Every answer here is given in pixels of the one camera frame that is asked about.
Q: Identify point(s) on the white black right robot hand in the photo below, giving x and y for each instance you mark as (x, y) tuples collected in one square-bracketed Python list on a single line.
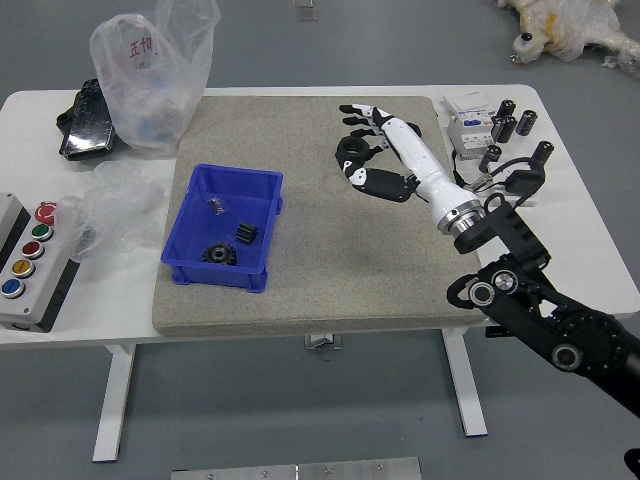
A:
[(415, 155)]

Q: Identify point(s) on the big black hex nut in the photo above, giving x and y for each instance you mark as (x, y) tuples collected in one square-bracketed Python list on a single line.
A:
[(345, 145)]

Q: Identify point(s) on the small black gear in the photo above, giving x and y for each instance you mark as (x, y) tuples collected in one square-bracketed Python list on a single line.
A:
[(246, 233)]

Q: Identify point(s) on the large black gear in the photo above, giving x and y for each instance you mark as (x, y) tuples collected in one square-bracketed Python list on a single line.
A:
[(219, 254)]

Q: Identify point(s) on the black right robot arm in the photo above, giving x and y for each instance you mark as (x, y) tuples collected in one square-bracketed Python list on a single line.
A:
[(540, 310)]

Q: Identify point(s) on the grey push-button control box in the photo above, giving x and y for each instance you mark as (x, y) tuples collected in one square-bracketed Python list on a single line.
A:
[(30, 310)]

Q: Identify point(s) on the white circuit breaker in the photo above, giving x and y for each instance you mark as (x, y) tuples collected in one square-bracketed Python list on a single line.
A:
[(467, 125)]

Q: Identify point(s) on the black cylindrical capacitor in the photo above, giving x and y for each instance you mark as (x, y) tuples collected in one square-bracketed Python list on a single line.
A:
[(504, 129), (527, 122), (490, 158), (542, 155), (508, 109)]

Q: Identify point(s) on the grey-brown foam mat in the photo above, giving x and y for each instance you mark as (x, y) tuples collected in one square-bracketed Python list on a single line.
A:
[(320, 280)]

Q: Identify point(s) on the small metal floor plate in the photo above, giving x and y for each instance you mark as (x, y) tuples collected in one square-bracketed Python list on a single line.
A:
[(305, 9)]

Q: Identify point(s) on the white table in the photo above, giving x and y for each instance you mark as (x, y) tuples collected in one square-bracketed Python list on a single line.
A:
[(590, 240)]

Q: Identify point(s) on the plush toy in plastic wrap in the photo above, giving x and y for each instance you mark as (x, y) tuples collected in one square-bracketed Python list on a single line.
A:
[(565, 25)]

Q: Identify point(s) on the small clear bag of screws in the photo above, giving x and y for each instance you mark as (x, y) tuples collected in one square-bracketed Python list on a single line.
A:
[(217, 205)]

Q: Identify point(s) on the blue plastic bin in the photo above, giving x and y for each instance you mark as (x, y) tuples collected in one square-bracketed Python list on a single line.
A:
[(200, 225)]

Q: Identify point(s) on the white table leg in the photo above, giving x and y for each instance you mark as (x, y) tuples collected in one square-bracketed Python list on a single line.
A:
[(467, 380), (112, 400)]

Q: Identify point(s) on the white plastic bag red print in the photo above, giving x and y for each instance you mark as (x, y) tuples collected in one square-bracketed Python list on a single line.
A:
[(150, 100)]

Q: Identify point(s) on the crumpled clear plastic bag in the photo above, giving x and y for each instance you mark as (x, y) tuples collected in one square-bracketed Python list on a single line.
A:
[(115, 210)]

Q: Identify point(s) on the black glossy pouch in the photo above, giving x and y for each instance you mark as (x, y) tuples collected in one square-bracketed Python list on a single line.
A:
[(85, 130)]

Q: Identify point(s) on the grey metal plate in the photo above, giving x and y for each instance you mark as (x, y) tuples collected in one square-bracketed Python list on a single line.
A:
[(300, 471)]

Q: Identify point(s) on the red emergency stop button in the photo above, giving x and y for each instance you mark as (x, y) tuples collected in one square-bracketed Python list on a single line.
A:
[(46, 211)]

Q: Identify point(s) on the green push button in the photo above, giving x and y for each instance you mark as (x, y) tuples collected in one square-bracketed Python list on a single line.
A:
[(41, 232)]

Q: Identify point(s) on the red push button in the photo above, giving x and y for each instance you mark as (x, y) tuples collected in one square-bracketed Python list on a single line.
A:
[(33, 249)]

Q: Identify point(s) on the yellow push button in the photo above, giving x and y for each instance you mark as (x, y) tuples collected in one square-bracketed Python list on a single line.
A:
[(23, 268)]

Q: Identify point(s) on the blue push button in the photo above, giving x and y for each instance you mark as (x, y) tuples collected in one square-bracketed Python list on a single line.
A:
[(12, 288)]

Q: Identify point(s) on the silver metal bracket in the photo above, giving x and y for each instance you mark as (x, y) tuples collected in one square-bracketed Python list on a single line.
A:
[(322, 341)]

